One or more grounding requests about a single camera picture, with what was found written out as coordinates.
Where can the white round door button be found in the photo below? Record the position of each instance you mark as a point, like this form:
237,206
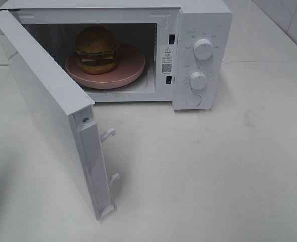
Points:
194,100

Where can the pink round plate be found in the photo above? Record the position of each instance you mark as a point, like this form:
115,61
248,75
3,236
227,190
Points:
130,65

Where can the white microwave door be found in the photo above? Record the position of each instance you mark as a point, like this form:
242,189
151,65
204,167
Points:
62,111

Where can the toy burger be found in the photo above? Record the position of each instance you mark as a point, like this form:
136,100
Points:
95,48

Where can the white upper microwave knob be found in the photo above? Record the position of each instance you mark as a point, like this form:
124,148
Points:
203,48

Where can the white adjacent table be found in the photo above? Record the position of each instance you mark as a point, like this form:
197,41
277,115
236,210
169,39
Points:
254,37

